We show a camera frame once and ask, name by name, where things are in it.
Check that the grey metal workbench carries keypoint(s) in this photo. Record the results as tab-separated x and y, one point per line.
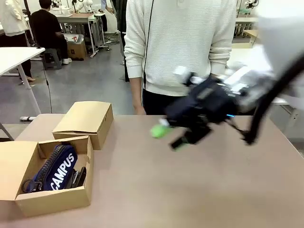
80	21

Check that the cardboard box smaller lidded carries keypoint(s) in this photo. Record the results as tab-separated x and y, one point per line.
88	121

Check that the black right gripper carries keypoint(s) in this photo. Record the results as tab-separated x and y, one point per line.
209	107

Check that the person in white sweater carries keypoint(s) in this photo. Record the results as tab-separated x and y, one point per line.
180	42

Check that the person's right forearm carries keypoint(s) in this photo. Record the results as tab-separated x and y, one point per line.
136	91

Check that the white camera bracket plate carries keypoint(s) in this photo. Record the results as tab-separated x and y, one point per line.
183	74

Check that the black stapler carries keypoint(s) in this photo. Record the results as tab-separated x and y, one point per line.
78	177

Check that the person's right hand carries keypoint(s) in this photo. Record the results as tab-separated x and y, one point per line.
139	111

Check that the seated person black shirt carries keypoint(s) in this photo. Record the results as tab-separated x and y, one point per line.
48	31

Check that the standing person dark clothes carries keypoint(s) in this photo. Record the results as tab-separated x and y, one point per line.
120	28

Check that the cardboard box larger lidded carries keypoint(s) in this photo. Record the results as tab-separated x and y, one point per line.
54	199

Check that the wooden top table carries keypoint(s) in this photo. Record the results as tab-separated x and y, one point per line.
250	34

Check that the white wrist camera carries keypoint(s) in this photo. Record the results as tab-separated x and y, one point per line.
237	80

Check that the standing person white coat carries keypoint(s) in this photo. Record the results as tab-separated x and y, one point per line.
13	21

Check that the navy campus pencil case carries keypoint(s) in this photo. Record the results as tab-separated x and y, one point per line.
57	171

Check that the white table black pole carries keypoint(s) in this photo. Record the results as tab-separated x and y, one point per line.
16	57

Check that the grey plastic stool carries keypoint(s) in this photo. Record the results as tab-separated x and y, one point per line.
51	58

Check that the printed cardboard box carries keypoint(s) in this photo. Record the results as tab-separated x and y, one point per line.
76	50

